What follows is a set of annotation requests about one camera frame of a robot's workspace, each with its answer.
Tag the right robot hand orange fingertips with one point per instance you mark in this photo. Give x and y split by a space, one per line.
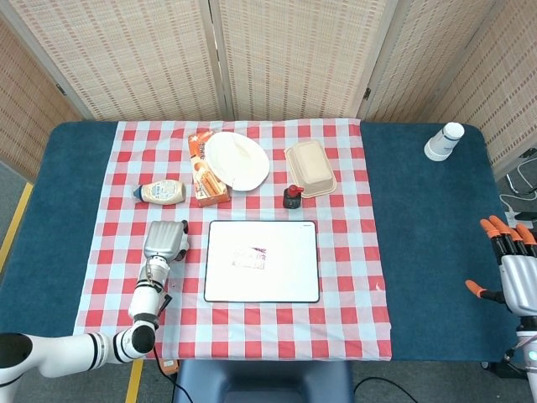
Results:
520 281

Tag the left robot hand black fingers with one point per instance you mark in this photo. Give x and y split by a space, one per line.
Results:
161 239

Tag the pink patterned packet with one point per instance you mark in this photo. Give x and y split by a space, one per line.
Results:
249 260

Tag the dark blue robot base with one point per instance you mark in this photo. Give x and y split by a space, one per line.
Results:
260 382

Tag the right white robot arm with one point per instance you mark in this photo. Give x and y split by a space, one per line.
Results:
529 357

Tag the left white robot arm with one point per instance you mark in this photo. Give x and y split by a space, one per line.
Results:
144 300

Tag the red white checkered tablecloth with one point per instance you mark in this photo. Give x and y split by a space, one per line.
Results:
117 235

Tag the mayonnaise squeeze bottle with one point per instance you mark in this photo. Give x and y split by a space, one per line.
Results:
161 192

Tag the white power strip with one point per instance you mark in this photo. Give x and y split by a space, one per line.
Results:
514 217

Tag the orange snack box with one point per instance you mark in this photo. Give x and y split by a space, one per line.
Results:
207 186

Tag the white paper plate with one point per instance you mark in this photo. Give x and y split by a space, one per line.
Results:
237 161

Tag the dark blue table cover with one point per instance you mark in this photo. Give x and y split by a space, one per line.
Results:
419 210

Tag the small orange box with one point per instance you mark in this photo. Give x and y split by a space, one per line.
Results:
168 367

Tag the white cutting board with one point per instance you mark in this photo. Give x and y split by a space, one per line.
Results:
285 285

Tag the black ink bottle red cap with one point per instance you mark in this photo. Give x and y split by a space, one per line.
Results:
291 200

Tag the beige takeaway food container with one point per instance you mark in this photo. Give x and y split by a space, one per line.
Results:
310 165

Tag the black screen hinge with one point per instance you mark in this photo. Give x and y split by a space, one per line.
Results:
61 89
366 93

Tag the woven bamboo folding screen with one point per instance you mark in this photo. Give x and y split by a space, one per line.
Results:
147 54

